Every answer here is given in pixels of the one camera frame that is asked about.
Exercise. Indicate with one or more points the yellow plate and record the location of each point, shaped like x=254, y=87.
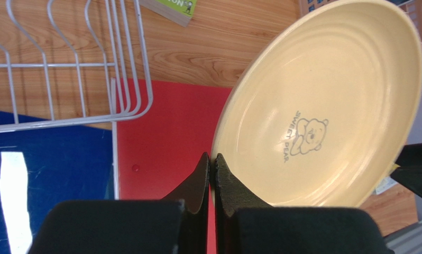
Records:
x=321, y=115

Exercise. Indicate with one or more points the red folder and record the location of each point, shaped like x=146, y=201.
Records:
x=157, y=151

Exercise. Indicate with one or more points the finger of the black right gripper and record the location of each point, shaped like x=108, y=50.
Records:
x=409, y=172

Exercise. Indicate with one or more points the penguin classics garden book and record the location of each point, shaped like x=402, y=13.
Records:
x=384, y=185

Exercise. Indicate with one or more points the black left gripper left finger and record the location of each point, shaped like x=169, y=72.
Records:
x=176, y=223

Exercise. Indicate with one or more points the green treehouse book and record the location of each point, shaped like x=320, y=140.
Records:
x=178, y=11

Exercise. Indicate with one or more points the blue folder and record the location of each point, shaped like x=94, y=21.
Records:
x=66, y=163

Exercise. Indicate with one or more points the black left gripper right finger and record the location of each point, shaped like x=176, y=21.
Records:
x=247, y=224

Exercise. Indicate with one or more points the aluminium rail frame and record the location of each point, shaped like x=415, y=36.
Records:
x=407, y=240

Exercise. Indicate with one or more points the pink file organizer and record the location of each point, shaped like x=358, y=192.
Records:
x=413, y=8

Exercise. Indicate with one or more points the white wire dish rack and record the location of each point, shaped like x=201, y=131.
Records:
x=67, y=63

